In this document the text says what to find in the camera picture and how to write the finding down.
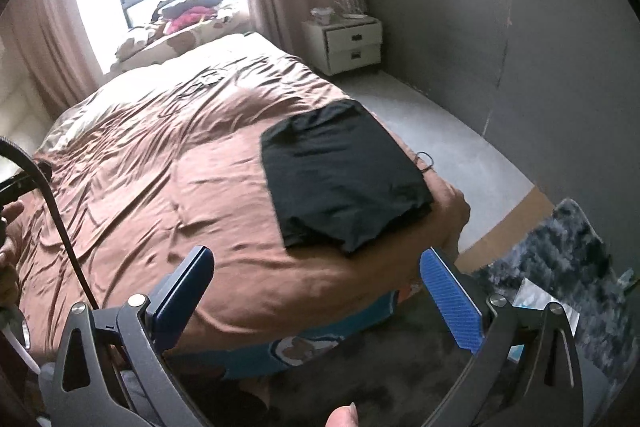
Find person's right hand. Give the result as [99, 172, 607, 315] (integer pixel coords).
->
[326, 402, 359, 427]

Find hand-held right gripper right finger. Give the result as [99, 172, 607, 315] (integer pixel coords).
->
[420, 248, 585, 427]

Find black pants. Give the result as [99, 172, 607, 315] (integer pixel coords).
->
[260, 99, 435, 257]

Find white padded headboard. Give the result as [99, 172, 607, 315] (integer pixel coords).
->
[0, 72, 31, 142]

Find brown blanket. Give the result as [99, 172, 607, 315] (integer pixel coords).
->
[15, 52, 471, 358]

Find thick black cable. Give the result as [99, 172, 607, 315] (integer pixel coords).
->
[0, 137, 101, 310]

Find glossy booklet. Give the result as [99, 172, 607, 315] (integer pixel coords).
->
[510, 279, 581, 363]

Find brown cardboard sheet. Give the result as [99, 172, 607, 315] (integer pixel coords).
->
[457, 187, 558, 268]

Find pink cloth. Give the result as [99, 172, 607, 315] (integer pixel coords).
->
[165, 7, 216, 35]

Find grey shaggy rug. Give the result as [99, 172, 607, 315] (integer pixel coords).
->
[250, 197, 636, 427]

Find person's left hand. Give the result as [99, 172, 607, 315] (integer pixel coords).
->
[0, 199, 27, 268]

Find white cable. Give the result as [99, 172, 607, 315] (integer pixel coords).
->
[0, 327, 41, 373]

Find beige quilt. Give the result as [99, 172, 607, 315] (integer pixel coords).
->
[47, 32, 301, 152]

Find white nightstand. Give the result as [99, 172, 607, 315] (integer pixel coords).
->
[301, 17, 383, 76]

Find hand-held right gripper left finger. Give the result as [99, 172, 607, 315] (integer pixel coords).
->
[42, 245, 216, 427]

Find blue bear print bed sheet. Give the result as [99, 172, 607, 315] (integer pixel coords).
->
[220, 277, 426, 380]

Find pile of black clothes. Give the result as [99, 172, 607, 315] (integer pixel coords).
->
[150, 0, 246, 20]

